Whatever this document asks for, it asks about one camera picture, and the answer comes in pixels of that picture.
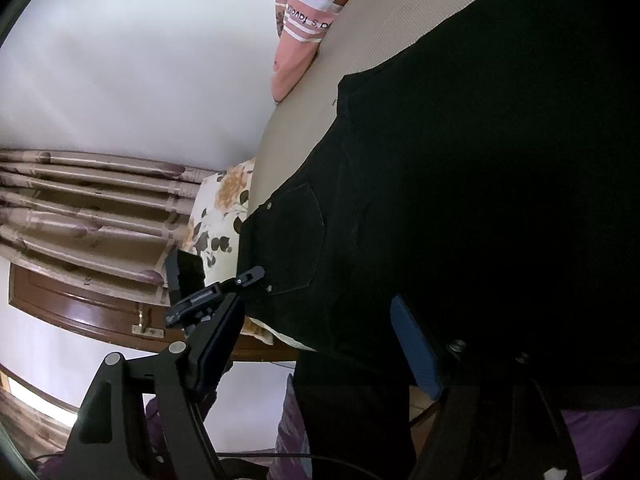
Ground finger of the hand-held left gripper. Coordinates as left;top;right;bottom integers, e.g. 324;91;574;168
164;249;207;306
164;266;265;329

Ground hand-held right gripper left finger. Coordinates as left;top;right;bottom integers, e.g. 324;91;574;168
50;292;246;480

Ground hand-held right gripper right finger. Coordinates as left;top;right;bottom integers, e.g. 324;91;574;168
390;295;583;480

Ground black pants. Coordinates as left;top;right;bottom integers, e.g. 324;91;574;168
236;0;640;480

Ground floral pillow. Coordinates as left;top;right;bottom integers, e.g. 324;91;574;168
180;157;316;351

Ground beige patterned curtain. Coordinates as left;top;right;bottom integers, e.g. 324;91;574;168
0;147;221;286

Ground purple printed cloth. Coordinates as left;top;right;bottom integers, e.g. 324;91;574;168
145;375;640;480

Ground plaid patterned blanket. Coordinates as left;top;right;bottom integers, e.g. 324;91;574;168
270;0;386;106

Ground beige mattress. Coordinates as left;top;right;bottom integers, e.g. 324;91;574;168
247;0;521;221

